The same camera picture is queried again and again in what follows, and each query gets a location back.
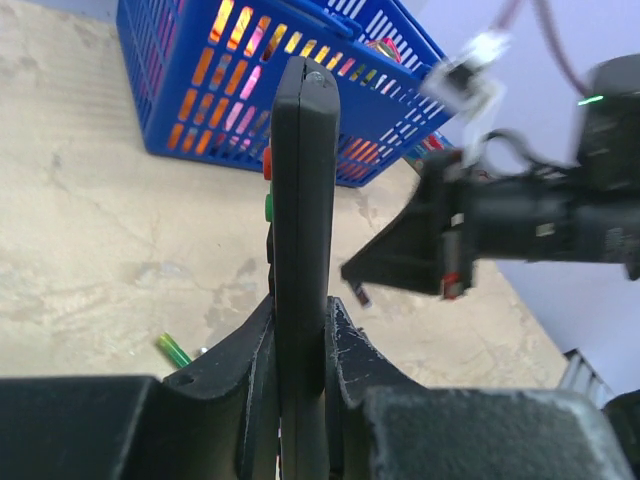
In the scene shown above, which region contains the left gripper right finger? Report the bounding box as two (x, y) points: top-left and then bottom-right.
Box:
(324, 297), (427, 479)

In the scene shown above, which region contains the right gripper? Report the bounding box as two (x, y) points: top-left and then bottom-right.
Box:
(341, 150), (639, 299)

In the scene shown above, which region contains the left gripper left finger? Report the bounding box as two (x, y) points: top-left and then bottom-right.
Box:
(162, 296), (280, 479)

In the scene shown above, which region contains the dark battery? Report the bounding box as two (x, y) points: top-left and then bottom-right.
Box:
(351, 283), (371, 308)

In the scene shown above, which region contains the black remote control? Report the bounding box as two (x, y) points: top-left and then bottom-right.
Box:
(270, 57), (340, 479)

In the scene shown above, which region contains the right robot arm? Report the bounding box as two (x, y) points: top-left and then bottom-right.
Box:
(341, 55), (639, 299)

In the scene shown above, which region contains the green battery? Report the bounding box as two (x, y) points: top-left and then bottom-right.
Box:
(155, 333), (192, 369)

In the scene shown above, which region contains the blue green sponge pack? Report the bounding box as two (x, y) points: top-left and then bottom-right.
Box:
(402, 131), (453, 174)

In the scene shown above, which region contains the blue plastic basket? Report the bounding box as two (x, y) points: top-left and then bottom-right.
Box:
(115, 0), (454, 189)

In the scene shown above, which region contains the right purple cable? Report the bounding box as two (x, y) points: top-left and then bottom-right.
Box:
(492, 0), (589, 96)

